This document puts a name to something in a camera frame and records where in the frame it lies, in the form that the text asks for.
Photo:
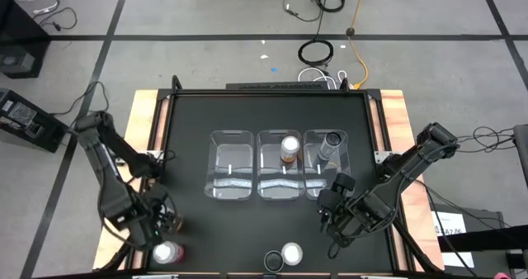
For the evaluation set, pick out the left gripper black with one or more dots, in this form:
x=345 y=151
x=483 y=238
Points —
x=150 y=223

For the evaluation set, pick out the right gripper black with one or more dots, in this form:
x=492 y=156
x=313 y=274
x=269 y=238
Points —
x=350 y=221

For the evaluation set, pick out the clear plastic bin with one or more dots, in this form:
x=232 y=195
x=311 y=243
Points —
x=268 y=167
x=313 y=176
x=229 y=159

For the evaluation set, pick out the orange spice jar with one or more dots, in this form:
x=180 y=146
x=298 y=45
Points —
x=290 y=145

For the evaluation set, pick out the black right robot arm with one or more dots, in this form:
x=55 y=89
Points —
x=404 y=171

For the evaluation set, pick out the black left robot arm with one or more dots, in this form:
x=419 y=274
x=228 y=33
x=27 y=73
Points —
x=111 y=180

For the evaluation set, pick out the white printed label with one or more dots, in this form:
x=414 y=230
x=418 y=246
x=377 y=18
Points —
x=447 y=221

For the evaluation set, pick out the black power strip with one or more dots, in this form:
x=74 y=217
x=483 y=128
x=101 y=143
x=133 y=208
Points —
x=272 y=86

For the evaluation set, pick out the white paper sheet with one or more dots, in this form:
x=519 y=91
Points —
x=460 y=260

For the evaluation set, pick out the black equipment box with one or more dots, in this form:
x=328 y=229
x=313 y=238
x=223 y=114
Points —
x=478 y=250

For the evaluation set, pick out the black floor plug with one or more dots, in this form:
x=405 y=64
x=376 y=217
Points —
x=350 y=31

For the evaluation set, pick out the black computer box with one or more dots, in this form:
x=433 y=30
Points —
x=24 y=118

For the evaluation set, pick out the pink object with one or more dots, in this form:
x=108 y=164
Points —
x=501 y=276

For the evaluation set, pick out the black cabinet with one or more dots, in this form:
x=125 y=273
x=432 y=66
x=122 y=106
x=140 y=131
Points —
x=20 y=43

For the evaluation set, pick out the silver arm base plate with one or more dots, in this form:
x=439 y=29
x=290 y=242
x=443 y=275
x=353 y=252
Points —
x=154 y=154
x=380 y=157

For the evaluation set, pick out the grey metal bracket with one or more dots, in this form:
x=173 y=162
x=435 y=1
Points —
x=154 y=276

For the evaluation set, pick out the black diagonal frame strut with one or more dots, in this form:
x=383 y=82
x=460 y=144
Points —
x=123 y=256
x=412 y=250

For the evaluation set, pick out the black table frame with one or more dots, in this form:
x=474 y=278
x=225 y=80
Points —
x=268 y=92

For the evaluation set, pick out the grey post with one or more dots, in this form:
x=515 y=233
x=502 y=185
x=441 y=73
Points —
x=521 y=155

